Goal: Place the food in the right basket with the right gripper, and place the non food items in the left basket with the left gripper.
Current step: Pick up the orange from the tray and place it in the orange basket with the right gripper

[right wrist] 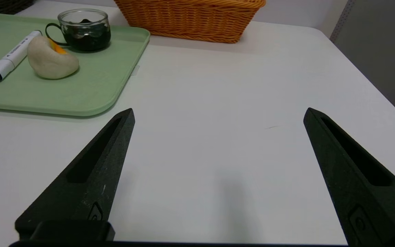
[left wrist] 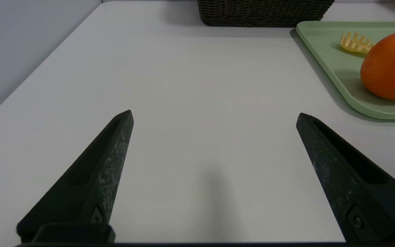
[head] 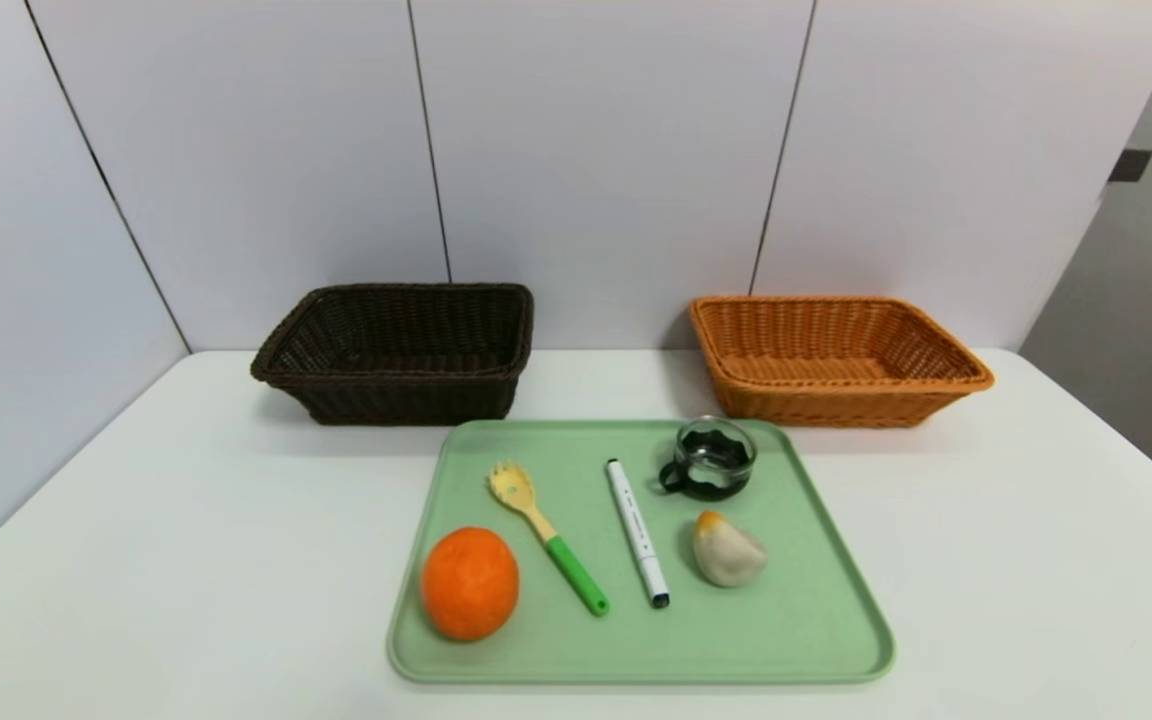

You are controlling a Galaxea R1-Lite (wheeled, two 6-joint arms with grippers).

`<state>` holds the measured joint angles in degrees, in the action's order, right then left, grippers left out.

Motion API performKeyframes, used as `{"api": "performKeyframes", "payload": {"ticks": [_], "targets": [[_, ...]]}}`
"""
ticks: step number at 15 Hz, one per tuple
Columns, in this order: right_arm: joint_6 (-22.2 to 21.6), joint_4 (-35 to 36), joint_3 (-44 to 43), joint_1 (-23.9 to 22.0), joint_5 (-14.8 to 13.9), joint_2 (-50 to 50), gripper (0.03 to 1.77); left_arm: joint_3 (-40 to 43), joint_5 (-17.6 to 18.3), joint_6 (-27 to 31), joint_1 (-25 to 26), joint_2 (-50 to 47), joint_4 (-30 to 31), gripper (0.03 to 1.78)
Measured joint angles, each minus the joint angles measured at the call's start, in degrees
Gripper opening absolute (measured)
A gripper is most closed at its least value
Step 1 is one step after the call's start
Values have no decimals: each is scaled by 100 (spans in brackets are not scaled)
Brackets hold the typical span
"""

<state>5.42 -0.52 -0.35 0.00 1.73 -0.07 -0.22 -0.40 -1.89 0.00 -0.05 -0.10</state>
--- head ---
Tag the white marker pen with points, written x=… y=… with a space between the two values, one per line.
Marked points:
x=636 y=530

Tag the orange fruit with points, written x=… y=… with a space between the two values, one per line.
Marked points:
x=469 y=585

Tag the dark brown wicker basket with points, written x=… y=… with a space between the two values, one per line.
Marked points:
x=386 y=400

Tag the orange wicker basket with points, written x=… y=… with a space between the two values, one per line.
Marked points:
x=836 y=405

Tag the glass cup black holder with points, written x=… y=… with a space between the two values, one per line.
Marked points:
x=711 y=488

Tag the white orange peach bun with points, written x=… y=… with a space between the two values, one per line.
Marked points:
x=726 y=560

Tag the green plastic tray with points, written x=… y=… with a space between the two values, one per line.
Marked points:
x=786 y=620

